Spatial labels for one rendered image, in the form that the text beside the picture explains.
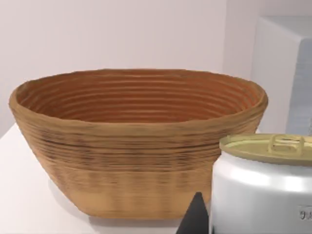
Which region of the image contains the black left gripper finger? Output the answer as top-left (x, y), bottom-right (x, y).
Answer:
top-left (177, 192), bottom-right (211, 234)

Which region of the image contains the white can with gold lid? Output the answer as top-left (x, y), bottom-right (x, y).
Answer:
top-left (210, 133), bottom-right (312, 234)

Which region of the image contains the pale microwave oven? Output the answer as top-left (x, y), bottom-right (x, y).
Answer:
top-left (253, 16), bottom-right (312, 136)

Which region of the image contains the brown woven basket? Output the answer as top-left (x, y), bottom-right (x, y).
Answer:
top-left (9, 68), bottom-right (269, 219)

